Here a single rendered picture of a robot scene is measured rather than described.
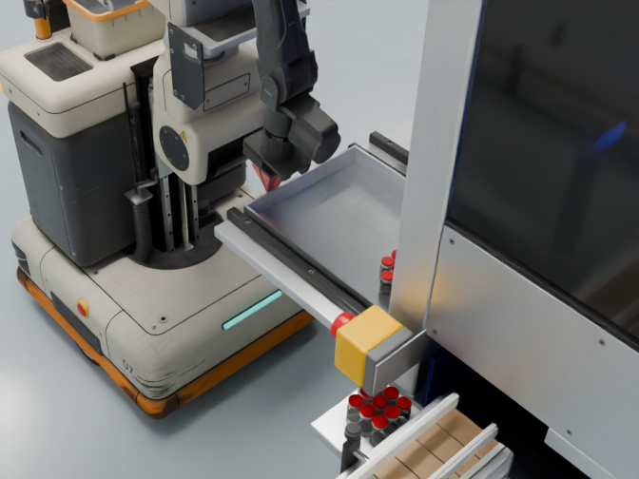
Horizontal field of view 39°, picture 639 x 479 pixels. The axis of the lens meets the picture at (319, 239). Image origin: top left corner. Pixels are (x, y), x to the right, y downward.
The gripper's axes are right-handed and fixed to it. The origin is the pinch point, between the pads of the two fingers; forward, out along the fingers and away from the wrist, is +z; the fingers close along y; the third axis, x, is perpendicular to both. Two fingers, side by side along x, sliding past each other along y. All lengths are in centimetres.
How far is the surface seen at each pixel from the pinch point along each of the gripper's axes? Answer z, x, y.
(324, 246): 0.6, -0.8, 14.5
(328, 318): -1.2, -11.3, 26.1
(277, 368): 95, 26, -10
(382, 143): 1.2, 25.6, 2.2
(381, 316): -18.5, -16.1, 37.2
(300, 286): 0.1, -9.8, 18.5
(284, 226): 2.0, -2.4, 6.6
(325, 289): -2.3, -8.6, 22.3
